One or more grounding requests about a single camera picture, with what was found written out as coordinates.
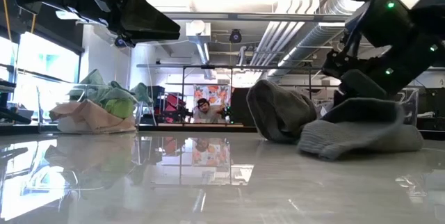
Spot yellow cable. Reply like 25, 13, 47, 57
1, 0, 38, 41

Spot floral poster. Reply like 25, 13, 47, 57
193, 84, 232, 107

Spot white ceiling pipes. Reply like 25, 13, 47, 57
249, 21, 307, 67

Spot light mint towel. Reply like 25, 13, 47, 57
67, 68, 138, 106

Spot red and black equipment pile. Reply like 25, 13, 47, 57
152, 85, 191, 124

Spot silver ventilation duct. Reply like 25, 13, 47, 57
266, 0, 352, 83

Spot black lit computer case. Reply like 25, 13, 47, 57
419, 86, 445, 131

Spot person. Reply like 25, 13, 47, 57
192, 97, 227, 125

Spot dark background screen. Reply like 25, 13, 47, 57
229, 87, 252, 127

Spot pink towel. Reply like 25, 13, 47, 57
48, 99, 137, 134

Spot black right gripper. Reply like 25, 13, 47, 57
321, 48, 415, 109

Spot clear plastic bin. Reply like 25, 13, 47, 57
36, 83, 156, 135
396, 87, 421, 127

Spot dark teal towel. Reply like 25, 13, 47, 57
130, 81, 154, 106

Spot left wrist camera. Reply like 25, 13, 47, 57
113, 35, 136, 49

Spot grey side desk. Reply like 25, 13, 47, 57
0, 79, 33, 125

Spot grey ceiling beam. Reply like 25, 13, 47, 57
163, 12, 350, 22

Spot black overhead camera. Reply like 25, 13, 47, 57
228, 29, 243, 44

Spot dark grey towel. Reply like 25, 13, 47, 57
297, 97, 424, 161

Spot lime green towel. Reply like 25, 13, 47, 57
103, 97, 136, 120

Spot thin black metal rack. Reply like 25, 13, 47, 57
136, 63, 324, 126

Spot white towel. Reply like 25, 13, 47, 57
56, 115, 92, 134

